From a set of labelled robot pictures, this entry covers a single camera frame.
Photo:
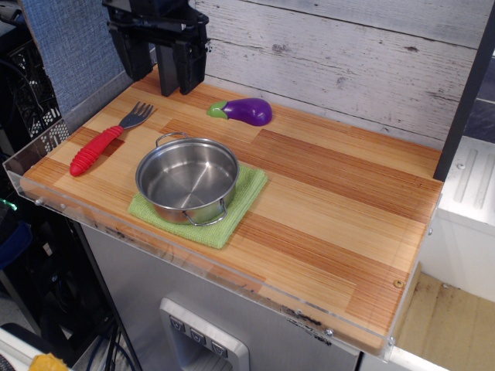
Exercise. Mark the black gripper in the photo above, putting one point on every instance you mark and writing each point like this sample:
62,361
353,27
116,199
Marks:
134,24

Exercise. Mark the red handled metal fork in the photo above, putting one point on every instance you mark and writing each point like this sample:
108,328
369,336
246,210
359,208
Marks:
90,153

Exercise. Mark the green cloth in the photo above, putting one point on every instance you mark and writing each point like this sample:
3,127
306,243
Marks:
250,183

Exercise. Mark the blue fabric panel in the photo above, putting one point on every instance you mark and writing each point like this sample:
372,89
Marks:
78,55

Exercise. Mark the purple toy eggplant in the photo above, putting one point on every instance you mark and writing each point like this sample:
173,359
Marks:
253,111

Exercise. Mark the stainless steel pot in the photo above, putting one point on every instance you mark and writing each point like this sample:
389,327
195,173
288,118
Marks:
188,180

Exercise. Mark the black plastic crate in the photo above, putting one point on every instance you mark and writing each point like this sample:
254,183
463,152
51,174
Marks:
29,109

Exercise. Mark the clear acrylic table guard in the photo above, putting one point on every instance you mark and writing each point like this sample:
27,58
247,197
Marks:
331,241

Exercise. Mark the silver toy fridge front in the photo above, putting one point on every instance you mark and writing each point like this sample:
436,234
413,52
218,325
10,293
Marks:
178,320

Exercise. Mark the white toy sink unit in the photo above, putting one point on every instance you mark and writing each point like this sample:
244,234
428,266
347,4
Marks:
458,248

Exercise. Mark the dark grey left post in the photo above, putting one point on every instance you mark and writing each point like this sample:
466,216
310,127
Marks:
168,77

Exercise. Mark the dark grey post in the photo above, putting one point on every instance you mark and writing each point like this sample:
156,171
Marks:
467,100
168,77

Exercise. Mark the dark grey right post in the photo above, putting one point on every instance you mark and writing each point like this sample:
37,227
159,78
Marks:
467,100

